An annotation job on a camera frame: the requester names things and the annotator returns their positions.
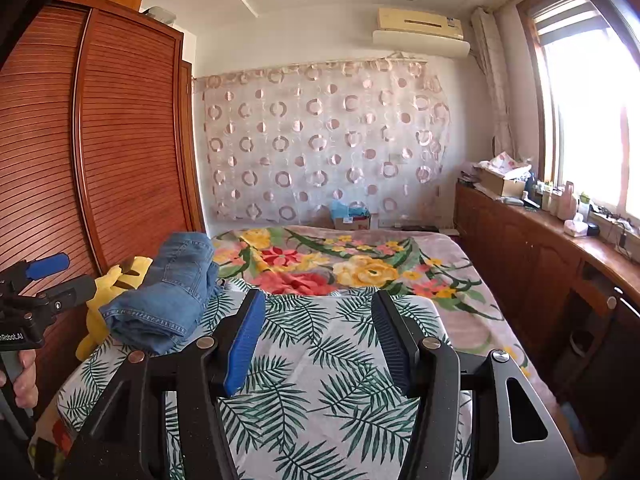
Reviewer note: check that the grey bag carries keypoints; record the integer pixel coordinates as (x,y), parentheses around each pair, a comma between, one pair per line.
(160,15)

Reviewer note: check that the circle-patterned sheer curtain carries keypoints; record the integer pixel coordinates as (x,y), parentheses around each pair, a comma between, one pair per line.
(325,140)

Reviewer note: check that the wooden slatted wardrobe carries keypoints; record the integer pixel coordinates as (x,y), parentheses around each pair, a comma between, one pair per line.
(100,135)

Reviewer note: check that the long wooden cabinet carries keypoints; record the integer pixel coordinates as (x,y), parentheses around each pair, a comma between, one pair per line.
(520,270)

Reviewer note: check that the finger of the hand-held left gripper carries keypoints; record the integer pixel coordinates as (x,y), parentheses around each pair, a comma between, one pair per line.
(47,265)
(72,292)

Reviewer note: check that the cardboard box with papers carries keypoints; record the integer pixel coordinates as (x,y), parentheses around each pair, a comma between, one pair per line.
(502,180)

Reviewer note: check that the wooden-framed window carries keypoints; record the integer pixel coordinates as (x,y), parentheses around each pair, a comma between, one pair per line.
(590,110)

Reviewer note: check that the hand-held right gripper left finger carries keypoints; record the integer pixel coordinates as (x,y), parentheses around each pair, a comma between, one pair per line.
(245,345)

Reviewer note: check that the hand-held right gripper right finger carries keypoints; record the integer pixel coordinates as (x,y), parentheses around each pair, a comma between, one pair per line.
(392,340)

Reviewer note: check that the yellow plush toy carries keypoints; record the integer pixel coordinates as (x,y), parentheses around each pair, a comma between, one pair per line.
(107,295)

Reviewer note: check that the blue denim pants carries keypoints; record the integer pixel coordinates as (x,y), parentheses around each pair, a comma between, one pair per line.
(165,290)

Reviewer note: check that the beige window drape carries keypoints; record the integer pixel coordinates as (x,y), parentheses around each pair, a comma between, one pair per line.
(492,80)

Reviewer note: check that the person's left hand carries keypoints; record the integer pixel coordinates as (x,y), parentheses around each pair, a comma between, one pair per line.
(27,380)

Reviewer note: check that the cream wall air conditioner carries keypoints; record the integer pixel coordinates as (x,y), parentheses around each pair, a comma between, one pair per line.
(420,30)

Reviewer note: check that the floral blanket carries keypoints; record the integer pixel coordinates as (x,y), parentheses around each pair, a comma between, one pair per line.
(360,270)

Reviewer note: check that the cardboard box with blue cloth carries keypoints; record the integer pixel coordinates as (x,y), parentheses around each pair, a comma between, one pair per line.
(350,217)

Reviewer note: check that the pink bottle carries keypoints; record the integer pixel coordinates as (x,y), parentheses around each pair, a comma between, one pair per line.
(567,202)

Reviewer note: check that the white tissue box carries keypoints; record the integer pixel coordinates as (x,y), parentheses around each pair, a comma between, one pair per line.
(576,226)

